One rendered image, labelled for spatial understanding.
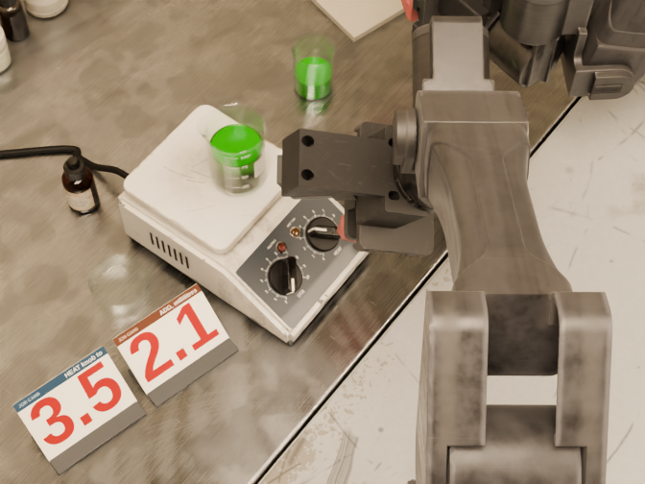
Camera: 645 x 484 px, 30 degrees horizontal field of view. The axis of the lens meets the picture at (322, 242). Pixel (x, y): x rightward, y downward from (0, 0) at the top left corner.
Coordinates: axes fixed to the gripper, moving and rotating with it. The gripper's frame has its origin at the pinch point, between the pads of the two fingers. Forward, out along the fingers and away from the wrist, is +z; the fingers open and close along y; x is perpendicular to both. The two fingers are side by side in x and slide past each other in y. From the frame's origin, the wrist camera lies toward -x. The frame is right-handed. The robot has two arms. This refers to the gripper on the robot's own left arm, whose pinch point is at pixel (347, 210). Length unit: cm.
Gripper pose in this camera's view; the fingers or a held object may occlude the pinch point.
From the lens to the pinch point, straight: 102.9
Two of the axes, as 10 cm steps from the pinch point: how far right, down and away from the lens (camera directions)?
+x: 9.1, 0.9, 3.9
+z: -4.1, 1.8, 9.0
